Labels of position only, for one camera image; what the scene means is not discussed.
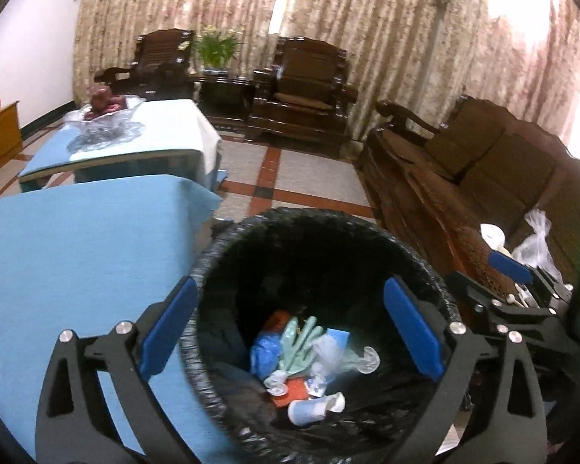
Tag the dark wooden side table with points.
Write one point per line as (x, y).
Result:
(225, 96)

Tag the clear plastic cup lid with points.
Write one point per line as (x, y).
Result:
(276, 384)
(370, 360)

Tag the blue plastic cover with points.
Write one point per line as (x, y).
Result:
(266, 353)

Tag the dark red fruit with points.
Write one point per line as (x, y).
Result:
(104, 101)

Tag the clear plastic wrap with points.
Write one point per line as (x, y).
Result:
(326, 350)

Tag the clear plastic bag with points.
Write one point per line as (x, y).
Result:
(536, 246)

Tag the clear glass fruit bowl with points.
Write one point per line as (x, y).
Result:
(106, 128)

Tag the white paper cup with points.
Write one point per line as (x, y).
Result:
(309, 411)

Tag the red plastic wrapper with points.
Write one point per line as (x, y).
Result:
(290, 394)

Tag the black lined trash bin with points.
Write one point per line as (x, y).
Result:
(319, 261)

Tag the white bowl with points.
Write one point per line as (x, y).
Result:
(492, 237)

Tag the beige patterned curtain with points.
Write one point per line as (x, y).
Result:
(391, 34)

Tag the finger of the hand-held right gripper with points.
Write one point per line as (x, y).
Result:
(502, 314)
(510, 267)

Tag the white and blue paper scrap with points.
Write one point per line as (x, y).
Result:
(339, 337)

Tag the coffee table with blue cloth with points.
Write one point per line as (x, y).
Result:
(174, 125)

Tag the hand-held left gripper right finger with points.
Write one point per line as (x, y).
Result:
(413, 328)

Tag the green potted plant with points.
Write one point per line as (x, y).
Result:
(215, 51)

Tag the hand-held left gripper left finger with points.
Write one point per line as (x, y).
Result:
(169, 328)

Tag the dark wooden sofa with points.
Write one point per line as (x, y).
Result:
(488, 164)

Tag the cushioned dark wooden armchair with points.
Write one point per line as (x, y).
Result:
(309, 75)

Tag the slatted dark wooden armchair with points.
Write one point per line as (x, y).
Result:
(162, 55)

